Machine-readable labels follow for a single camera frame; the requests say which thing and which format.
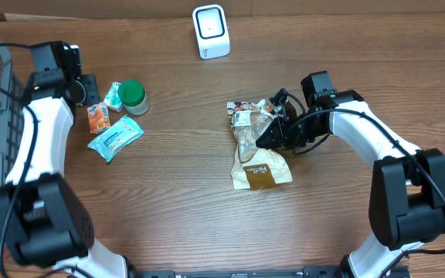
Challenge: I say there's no white barcode scanner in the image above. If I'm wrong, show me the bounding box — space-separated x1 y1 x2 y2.
192 4 231 59

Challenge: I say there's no teal tissue packet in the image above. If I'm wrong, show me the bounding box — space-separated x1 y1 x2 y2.
104 81 124 112

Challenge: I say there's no green lid plastic jar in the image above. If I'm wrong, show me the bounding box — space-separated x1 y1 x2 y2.
118 80 150 116

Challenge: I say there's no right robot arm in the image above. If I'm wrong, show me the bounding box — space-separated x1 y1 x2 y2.
256 71 445 278

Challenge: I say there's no teal wet wipes pack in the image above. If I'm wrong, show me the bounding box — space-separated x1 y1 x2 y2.
87 115 144 163

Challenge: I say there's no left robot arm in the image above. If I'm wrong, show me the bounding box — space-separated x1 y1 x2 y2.
0 41 136 277

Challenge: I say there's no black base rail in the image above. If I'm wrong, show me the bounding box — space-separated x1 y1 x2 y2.
137 266 348 278

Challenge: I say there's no beige snack pouch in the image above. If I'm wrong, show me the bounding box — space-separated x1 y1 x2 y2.
226 99 293 190

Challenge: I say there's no orange tissue packet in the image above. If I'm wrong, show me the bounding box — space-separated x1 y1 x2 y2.
87 102 110 134

